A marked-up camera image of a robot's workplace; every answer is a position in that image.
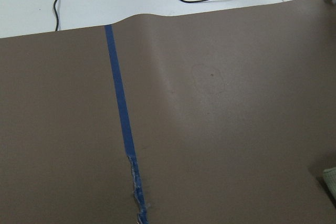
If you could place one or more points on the olive green long-sleeve shirt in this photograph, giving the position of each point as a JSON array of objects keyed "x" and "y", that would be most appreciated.
[{"x": 329, "y": 177}]

